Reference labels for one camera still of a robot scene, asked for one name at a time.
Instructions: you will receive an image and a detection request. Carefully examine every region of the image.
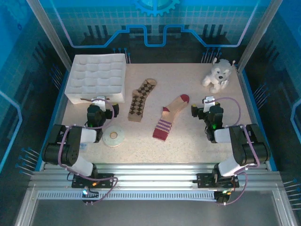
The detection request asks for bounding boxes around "blue table side trim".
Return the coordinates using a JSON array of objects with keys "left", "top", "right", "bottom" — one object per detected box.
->
[
  {"left": 34, "top": 70, "right": 71, "bottom": 171},
  {"left": 239, "top": 70, "right": 278, "bottom": 171}
]

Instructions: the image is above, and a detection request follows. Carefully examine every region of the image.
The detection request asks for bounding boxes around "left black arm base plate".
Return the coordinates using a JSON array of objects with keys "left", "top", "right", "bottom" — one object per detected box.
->
[{"left": 71, "top": 173, "right": 115, "bottom": 189}]

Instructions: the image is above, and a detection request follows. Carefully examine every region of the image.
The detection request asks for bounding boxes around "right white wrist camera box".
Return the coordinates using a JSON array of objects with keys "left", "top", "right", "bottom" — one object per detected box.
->
[{"left": 202, "top": 96, "right": 223, "bottom": 113}]

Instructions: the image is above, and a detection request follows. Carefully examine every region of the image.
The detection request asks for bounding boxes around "black LED connector module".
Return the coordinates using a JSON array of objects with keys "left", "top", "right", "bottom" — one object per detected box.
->
[
  {"left": 215, "top": 190, "right": 232, "bottom": 206},
  {"left": 81, "top": 186, "right": 100, "bottom": 206}
]

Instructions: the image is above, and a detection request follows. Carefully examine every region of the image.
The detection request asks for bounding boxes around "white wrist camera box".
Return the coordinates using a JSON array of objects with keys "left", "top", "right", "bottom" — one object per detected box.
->
[
  {"left": 91, "top": 96, "right": 111, "bottom": 112},
  {"left": 202, "top": 96, "right": 223, "bottom": 113}
]

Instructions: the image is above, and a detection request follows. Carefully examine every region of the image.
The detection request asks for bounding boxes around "slotted grey cable duct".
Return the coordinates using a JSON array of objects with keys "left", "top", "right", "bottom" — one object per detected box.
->
[{"left": 37, "top": 191, "right": 218, "bottom": 201}]

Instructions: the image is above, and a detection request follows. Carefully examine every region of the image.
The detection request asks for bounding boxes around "grey white plush husky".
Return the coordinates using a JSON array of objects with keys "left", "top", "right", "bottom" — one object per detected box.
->
[{"left": 201, "top": 57, "right": 237, "bottom": 94}]

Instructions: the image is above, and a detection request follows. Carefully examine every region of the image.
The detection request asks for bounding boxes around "white compartment organizer box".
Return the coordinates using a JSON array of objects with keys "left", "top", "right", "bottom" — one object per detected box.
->
[{"left": 64, "top": 53, "right": 127, "bottom": 105}]

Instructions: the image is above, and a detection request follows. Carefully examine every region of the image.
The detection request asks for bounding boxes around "aluminium frame post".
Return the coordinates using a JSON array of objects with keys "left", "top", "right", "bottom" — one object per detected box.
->
[
  {"left": 25, "top": 0, "right": 74, "bottom": 71},
  {"left": 237, "top": 0, "right": 283, "bottom": 71}
]

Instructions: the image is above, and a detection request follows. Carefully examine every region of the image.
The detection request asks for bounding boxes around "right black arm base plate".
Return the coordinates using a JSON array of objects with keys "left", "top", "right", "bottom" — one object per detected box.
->
[{"left": 196, "top": 173, "right": 240, "bottom": 189}]

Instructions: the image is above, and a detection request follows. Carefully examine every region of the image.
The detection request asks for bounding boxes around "grey metal panel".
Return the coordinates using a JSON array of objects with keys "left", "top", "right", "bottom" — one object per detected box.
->
[{"left": 14, "top": 188, "right": 297, "bottom": 226}]

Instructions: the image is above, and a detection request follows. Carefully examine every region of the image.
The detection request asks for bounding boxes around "aluminium frame rail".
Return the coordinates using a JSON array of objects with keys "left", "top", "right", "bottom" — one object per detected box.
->
[{"left": 29, "top": 163, "right": 282, "bottom": 192}]

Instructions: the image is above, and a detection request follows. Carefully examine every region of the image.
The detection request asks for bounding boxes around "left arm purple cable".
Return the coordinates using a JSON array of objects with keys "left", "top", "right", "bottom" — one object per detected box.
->
[{"left": 57, "top": 98, "right": 118, "bottom": 206}]

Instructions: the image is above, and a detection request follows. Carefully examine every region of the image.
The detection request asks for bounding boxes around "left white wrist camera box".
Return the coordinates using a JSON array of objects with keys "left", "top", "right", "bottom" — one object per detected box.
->
[{"left": 91, "top": 96, "right": 111, "bottom": 112}]

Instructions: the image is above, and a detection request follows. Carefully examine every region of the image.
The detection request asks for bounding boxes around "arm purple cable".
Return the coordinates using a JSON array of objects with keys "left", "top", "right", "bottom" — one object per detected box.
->
[
  {"left": 57, "top": 98, "right": 118, "bottom": 206},
  {"left": 213, "top": 97, "right": 261, "bottom": 207}
]

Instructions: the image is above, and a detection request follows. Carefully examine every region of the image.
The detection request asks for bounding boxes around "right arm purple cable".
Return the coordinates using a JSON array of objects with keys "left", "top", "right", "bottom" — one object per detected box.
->
[{"left": 213, "top": 97, "right": 261, "bottom": 207}]

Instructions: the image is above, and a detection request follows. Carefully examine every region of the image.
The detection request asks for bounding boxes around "white tape roll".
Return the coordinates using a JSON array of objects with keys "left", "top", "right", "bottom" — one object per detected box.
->
[{"left": 102, "top": 125, "right": 125, "bottom": 148}]

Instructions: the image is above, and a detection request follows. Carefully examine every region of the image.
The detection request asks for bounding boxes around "brown argyle sock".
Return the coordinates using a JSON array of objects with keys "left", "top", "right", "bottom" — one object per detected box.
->
[{"left": 128, "top": 79, "right": 158, "bottom": 122}]

